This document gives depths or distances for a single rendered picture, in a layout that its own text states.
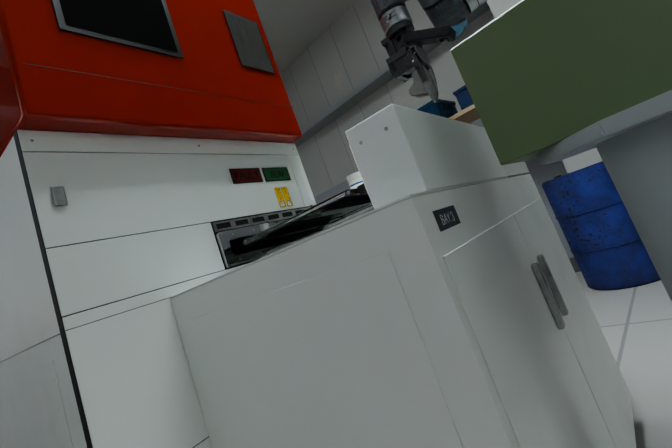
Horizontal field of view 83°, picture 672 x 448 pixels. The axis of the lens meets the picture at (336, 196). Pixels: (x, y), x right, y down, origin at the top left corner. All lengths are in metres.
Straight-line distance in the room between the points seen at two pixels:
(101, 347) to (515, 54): 0.86
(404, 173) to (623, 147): 0.29
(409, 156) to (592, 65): 0.26
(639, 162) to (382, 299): 0.38
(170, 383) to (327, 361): 0.40
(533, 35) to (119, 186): 0.85
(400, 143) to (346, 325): 0.28
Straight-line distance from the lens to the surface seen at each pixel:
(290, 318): 0.67
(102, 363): 0.88
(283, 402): 0.75
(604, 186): 2.86
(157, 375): 0.92
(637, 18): 0.62
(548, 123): 0.61
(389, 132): 0.58
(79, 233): 0.91
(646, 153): 0.63
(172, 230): 0.99
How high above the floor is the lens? 0.78
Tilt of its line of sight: 9 degrees up
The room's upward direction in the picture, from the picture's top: 20 degrees counter-clockwise
